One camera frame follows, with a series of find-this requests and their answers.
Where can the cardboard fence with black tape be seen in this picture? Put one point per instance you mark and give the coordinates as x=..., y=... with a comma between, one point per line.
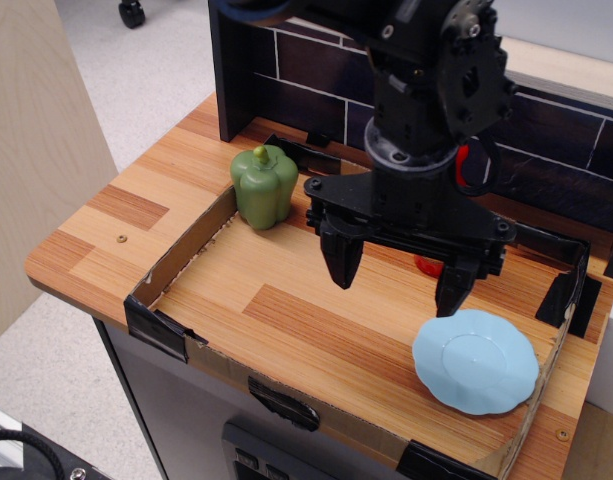
x=258, y=311

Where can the dark tile backsplash panel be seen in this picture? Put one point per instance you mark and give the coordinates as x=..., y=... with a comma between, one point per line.
x=557, y=152

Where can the green toy bell pepper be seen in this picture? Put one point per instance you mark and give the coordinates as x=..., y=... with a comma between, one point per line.
x=264, y=180

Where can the red yellow hot sauce bottle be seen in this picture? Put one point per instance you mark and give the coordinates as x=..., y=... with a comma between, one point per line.
x=430, y=266

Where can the black caster wheel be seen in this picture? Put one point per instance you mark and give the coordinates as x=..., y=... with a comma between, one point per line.
x=131, y=13

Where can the light blue plastic plate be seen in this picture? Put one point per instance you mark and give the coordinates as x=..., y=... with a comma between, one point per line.
x=475, y=362

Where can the light wooden board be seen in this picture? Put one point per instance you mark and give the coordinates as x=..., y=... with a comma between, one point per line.
x=53, y=154

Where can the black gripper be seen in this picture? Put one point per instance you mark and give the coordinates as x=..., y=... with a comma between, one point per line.
x=428, y=217

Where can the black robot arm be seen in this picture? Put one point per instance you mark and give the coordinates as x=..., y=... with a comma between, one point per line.
x=440, y=85

